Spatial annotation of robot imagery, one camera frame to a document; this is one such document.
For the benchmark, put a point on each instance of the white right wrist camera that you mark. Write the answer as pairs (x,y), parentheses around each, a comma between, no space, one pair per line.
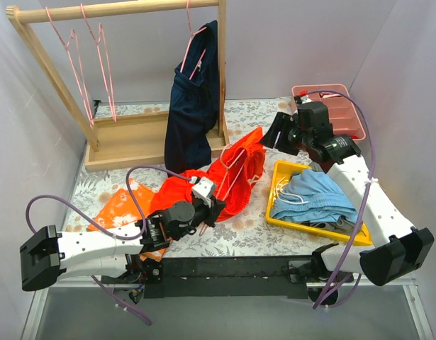
(302,100)

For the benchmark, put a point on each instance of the light blue shorts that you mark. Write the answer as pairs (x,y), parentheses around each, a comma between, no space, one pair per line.
(289,205)

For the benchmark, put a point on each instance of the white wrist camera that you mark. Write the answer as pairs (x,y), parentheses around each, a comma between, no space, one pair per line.
(302,100)
(203,188)

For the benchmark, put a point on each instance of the navy blue shorts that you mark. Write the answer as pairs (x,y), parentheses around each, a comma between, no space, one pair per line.
(193,110)

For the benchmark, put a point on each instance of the orange white patterned cloth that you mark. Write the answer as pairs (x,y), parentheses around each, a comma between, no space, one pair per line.
(118,208)

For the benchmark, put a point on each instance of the pink hanger holding navy shorts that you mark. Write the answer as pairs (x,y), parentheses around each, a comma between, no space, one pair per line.
(195,51)

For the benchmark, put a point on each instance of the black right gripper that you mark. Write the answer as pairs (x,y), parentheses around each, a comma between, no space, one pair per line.
(281,128)

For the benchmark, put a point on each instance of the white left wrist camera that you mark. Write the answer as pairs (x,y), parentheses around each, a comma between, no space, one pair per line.
(203,188)

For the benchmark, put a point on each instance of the pink wire hanger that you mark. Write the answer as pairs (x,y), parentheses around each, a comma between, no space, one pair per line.
(78,72)
(235,173)
(104,61)

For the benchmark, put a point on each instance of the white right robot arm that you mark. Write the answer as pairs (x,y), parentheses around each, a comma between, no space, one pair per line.
(343,188)

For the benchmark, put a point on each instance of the pink compartment organizer tray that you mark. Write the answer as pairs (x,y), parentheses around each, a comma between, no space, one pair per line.
(342,113)

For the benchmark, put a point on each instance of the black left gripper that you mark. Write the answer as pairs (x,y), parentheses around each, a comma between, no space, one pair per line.
(215,207)

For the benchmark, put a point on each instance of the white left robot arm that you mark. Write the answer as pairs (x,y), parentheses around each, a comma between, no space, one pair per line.
(50,255)

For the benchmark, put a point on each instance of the bright orange mesh shorts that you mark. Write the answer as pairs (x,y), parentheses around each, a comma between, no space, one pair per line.
(175,189)

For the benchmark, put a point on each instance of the red white item back compartment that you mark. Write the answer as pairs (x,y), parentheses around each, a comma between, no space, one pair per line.
(328,94)

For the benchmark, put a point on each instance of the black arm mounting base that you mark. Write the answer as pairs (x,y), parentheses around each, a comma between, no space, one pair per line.
(246,276)

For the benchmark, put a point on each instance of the wooden clothes rack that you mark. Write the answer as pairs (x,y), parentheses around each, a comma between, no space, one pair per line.
(114,143)

